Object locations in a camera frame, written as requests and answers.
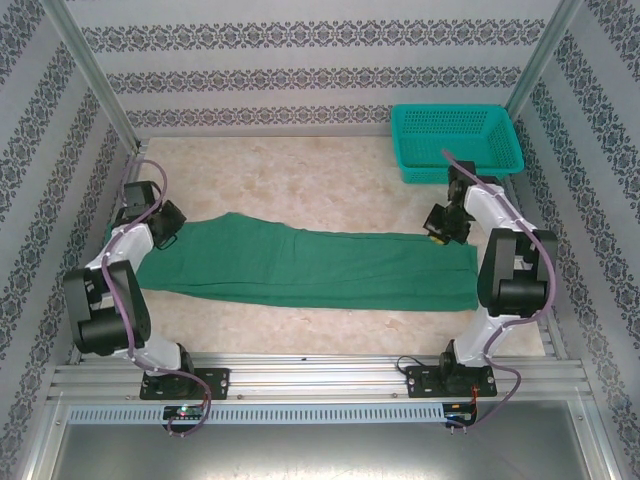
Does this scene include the green long pants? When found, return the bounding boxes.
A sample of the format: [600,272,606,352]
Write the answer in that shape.
[135,212,479,314]

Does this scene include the teal plastic basket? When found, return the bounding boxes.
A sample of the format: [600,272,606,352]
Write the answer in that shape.
[390,103,525,185]

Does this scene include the small green circuit board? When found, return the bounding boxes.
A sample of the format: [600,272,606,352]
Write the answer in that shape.
[443,402,479,425]
[162,404,205,420]

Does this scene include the grey metal panel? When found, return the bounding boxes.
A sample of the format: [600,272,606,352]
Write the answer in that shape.
[19,422,619,480]

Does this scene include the thin black wire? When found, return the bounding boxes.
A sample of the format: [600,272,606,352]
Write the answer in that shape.
[396,353,444,375]

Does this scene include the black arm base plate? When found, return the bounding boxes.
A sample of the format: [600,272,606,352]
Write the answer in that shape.
[139,367,231,401]
[407,364,499,400]

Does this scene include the aluminium frame post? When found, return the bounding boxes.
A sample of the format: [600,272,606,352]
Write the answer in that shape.
[42,0,141,150]
[505,0,585,121]

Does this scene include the wide aluminium frame rail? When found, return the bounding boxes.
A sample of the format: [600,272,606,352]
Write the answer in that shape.
[47,351,594,402]

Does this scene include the slotted grey cable duct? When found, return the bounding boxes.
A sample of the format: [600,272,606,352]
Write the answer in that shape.
[66,403,446,425]

